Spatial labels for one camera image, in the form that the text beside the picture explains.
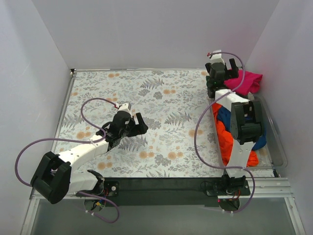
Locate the pink t-shirt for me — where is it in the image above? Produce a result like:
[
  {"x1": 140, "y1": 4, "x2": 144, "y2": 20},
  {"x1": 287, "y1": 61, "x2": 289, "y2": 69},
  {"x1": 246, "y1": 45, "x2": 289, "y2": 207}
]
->
[{"x1": 224, "y1": 70, "x2": 263, "y2": 96}]

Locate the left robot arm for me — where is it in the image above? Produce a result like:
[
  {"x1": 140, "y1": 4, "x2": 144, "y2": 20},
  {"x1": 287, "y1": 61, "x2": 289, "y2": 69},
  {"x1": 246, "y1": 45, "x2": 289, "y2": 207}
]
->
[{"x1": 30, "y1": 110, "x2": 148, "y2": 204}]

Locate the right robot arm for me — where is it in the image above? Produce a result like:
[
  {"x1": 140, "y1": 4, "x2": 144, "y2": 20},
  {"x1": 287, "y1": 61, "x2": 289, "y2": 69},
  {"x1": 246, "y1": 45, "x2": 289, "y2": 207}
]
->
[{"x1": 205, "y1": 55, "x2": 264, "y2": 195}]

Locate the floral patterned table mat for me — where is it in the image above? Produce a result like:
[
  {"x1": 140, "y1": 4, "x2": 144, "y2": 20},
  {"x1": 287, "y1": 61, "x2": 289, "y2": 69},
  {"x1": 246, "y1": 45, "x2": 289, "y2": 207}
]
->
[{"x1": 53, "y1": 70, "x2": 223, "y2": 177}]

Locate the blue t-shirt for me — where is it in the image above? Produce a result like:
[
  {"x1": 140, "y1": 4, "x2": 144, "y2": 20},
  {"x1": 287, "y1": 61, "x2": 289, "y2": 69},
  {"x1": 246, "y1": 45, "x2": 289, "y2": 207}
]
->
[{"x1": 217, "y1": 106, "x2": 267, "y2": 151}]

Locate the orange t-shirt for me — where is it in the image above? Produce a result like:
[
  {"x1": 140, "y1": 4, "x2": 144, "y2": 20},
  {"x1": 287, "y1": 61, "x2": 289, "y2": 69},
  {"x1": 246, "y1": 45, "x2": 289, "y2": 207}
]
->
[{"x1": 212, "y1": 103, "x2": 259, "y2": 167}]

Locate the clear plastic bin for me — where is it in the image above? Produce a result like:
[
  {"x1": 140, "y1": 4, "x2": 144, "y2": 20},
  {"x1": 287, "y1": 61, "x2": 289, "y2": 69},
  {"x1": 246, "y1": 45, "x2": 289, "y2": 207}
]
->
[{"x1": 210, "y1": 94, "x2": 288, "y2": 170}]

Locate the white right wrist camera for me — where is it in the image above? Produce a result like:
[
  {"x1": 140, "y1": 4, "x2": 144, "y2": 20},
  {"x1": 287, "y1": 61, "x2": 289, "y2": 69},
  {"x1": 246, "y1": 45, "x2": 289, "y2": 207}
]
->
[{"x1": 207, "y1": 50, "x2": 225, "y2": 65}]

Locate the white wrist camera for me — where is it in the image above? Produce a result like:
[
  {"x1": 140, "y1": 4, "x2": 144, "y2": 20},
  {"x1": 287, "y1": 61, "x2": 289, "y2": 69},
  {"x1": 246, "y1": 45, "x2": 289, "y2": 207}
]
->
[
  {"x1": 115, "y1": 103, "x2": 133, "y2": 116},
  {"x1": 207, "y1": 50, "x2": 225, "y2": 65}
]

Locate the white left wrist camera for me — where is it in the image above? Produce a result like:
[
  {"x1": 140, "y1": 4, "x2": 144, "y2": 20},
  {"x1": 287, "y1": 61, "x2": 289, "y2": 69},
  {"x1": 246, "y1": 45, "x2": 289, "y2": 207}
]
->
[{"x1": 115, "y1": 103, "x2": 133, "y2": 116}]

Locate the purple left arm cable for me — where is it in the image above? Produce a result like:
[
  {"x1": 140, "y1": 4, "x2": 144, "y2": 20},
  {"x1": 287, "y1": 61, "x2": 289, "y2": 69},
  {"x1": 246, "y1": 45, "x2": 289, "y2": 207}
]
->
[{"x1": 14, "y1": 97, "x2": 120, "y2": 224}]

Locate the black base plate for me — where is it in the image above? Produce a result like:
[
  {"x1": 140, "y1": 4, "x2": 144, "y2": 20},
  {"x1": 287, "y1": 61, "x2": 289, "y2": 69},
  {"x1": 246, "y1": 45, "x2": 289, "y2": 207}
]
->
[{"x1": 75, "y1": 177, "x2": 252, "y2": 209}]

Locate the aluminium front rail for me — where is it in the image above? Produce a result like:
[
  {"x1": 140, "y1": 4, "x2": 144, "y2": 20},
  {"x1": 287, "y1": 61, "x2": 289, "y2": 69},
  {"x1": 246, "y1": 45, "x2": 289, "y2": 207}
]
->
[{"x1": 30, "y1": 177, "x2": 294, "y2": 199}]

